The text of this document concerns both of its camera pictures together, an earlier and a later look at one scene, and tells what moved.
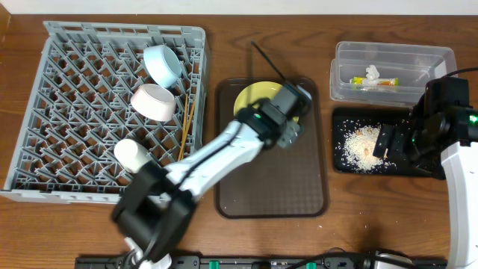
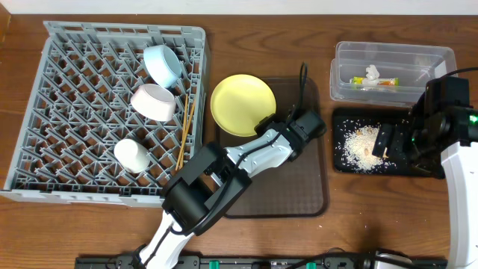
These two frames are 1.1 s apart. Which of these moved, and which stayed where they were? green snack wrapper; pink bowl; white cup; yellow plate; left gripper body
Moved: yellow plate; left gripper body
Stayed: green snack wrapper; white cup; pink bowl
